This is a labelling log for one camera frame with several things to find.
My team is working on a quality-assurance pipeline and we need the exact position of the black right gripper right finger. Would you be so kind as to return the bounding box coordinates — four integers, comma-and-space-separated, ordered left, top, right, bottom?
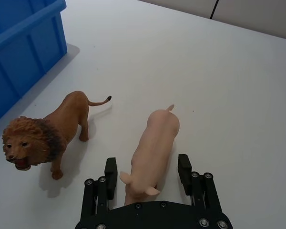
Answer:
177, 154, 224, 211

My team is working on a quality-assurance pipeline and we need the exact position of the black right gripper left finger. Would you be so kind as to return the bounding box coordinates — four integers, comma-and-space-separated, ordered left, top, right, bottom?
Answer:
80, 157, 118, 221

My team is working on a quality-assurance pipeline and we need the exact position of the pink toy pig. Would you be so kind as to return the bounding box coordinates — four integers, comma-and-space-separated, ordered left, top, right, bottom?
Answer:
119, 104, 181, 206

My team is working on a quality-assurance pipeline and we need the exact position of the brown toy lion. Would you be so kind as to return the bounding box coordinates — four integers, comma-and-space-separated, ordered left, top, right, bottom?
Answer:
2, 90, 112, 180

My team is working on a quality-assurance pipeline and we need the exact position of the blue plastic bin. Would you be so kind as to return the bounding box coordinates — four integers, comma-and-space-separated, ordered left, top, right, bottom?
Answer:
0, 0, 68, 130

